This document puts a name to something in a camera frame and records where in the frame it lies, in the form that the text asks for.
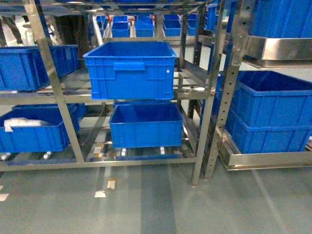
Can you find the blue crate stack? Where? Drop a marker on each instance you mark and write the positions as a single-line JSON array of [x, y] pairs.
[[272, 99], [267, 139]]

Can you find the blue crate right stack bottom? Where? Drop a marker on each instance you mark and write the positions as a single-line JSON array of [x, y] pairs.
[[267, 139]]

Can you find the blue crate right stack top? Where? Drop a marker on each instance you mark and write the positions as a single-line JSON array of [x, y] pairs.
[[272, 99]]

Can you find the blue crate shelf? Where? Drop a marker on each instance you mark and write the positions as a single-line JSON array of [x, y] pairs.
[[22, 68], [51, 136]]

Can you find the blue target crate on shelf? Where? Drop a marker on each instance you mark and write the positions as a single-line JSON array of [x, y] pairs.
[[131, 70]]

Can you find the blue crate below target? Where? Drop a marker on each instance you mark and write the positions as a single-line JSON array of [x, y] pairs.
[[146, 125]]

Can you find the steel shelf rack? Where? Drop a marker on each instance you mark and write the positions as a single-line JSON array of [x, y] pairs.
[[183, 96]]

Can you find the blue crate lower left shelf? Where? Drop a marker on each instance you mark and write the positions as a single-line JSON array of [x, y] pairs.
[[51, 136]]

